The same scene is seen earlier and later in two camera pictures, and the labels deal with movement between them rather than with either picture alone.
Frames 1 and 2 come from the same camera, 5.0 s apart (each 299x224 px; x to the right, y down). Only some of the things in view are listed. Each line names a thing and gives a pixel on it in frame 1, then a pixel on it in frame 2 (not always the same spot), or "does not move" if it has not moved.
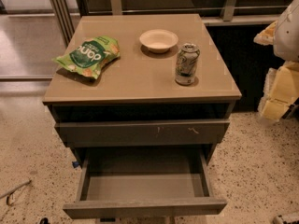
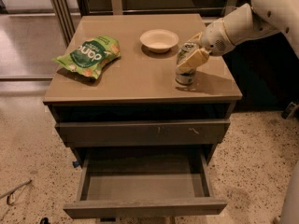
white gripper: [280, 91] → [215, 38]
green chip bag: [89, 56] does not move
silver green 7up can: [187, 63] does not move
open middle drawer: [138, 182] does not move
